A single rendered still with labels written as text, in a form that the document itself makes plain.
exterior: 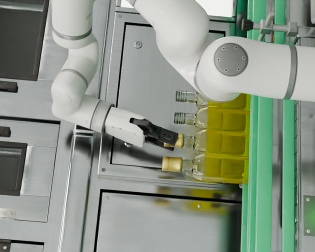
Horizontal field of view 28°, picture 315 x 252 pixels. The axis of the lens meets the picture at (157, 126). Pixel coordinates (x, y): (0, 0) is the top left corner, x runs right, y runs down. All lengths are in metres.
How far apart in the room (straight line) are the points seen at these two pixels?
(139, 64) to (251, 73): 0.68
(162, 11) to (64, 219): 0.68
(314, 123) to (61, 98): 0.56
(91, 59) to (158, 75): 0.27
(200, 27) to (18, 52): 0.80
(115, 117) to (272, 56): 0.50
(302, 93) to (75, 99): 0.55
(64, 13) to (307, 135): 0.57
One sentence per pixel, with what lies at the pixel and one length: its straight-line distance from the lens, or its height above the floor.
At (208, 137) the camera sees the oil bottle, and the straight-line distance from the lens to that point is 1.47.
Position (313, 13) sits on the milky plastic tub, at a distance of 1.55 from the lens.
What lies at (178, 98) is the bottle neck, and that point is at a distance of 1.52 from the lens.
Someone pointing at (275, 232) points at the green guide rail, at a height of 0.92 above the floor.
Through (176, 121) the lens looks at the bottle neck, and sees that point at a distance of 1.50.
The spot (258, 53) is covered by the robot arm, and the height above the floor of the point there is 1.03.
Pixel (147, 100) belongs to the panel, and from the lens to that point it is 1.66.
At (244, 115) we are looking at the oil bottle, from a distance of 1.51.
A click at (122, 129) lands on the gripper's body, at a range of 1.45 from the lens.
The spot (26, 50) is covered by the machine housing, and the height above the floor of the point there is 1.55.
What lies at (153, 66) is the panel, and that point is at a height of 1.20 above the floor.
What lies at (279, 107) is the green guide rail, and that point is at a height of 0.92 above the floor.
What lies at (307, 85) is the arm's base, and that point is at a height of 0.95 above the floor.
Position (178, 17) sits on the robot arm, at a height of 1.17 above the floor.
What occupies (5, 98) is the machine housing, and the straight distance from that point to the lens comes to 1.71.
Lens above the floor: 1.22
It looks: 2 degrees down
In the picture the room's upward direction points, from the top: 85 degrees counter-clockwise
